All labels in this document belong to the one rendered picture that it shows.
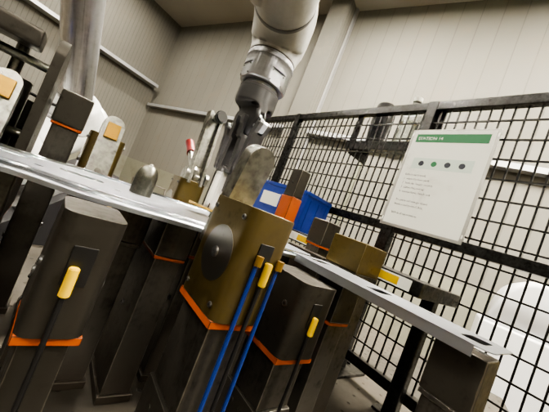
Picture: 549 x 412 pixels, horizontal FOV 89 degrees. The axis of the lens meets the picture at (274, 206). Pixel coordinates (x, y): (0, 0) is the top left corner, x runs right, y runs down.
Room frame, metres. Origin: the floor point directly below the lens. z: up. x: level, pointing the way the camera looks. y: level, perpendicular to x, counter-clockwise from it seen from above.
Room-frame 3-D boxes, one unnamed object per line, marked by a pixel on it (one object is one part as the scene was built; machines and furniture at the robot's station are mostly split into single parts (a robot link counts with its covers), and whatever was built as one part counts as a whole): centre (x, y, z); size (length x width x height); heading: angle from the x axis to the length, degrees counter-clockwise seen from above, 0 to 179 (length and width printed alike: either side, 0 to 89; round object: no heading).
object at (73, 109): (0.53, 0.42, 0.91); 0.07 x 0.05 x 0.42; 38
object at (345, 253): (0.58, -0.19, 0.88); 0.08 x 0.08 x 0.36; 38
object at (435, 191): (0.78, -0.40, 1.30); 0.23 x 0.02 x 0.31; 38
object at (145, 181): (0.44, 0.20, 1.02); 0.03 x 0.03 x 0.07
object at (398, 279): (0.94, -0.12, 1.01); 0.90 x 0.22 x 0.03; 38
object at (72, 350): (0.44, 0.20, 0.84); 0.05 x 0.05 x 0.29; 38
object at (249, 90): (0.51, 0.10, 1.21); 0.08 x 0.07 x 0.09; 38
